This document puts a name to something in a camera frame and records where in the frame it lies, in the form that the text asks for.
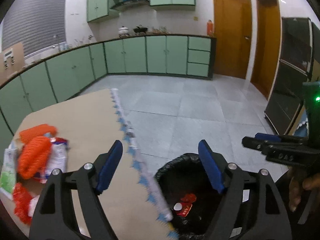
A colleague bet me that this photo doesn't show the red plastic wrapper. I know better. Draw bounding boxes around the red plastic wrapper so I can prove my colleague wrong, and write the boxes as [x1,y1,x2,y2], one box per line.
[13,183,32,225]

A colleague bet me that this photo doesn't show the green white plastic bag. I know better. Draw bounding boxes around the green white plastic bag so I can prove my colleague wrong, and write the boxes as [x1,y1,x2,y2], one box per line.
[1,148,18,195]

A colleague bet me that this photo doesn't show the blue red snack wrapper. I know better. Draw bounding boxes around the blue red snack wrapper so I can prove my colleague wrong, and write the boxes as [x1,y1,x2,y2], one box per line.
[35,137,68,184]

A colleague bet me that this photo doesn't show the orange foam net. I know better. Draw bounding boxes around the orange foam net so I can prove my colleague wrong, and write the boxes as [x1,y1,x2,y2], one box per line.
[17,136,52,180]
[19,124,57,144]

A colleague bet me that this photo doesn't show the red plastic bag piece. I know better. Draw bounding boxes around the red plastic bag piece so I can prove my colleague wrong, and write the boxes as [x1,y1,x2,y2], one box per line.
[175,193,197,217]

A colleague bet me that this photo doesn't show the white tissue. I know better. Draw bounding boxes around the white tissue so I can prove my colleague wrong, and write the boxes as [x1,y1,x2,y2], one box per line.
[28,195,40,218]

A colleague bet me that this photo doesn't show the black lined trash bin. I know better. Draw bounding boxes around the black lined trash bin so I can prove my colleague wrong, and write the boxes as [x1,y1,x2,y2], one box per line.
[155,153,221,239]

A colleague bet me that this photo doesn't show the green lower kitchen cabinets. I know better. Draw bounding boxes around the green lower kitchen cabinets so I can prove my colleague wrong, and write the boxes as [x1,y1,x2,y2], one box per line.
[1,34,216,149]

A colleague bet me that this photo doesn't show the right hand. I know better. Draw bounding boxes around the right hand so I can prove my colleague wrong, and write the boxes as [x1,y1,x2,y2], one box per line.
[289,167,319,212]

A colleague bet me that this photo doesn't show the wooden door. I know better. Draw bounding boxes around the wooden door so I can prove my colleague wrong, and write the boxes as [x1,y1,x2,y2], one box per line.
[214,0,252,79]
[251,0,281,99]

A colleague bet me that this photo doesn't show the dark glass cabinet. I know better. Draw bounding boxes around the dark glass cabinet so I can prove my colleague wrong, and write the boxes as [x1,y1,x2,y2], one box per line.
[265,17,319,135]

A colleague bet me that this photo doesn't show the beige tablecloth with blue trim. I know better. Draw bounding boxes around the beige tablecloth with blue trim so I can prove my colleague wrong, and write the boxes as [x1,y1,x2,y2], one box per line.
[1,89,176,239]

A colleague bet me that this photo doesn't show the orange thermos flask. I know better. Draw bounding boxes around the orange thermos flask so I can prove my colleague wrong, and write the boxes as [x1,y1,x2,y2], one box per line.
[207,20,214,37]

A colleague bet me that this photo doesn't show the brown water dispenser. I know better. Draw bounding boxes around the brown water dispenser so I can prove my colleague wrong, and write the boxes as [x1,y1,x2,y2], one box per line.
[0,42,25,80]

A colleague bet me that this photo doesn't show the black wok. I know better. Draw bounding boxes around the black wok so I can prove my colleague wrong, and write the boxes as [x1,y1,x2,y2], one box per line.
[133,25,148,35]

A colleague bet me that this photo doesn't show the white cooking pot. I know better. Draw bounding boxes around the white cooking pot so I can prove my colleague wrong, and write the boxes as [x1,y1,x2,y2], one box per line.
[118,26,130,37]

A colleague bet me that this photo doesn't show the grey window blind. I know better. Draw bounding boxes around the grey window blind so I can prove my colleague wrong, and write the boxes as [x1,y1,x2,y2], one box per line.
[2,0,66,56]

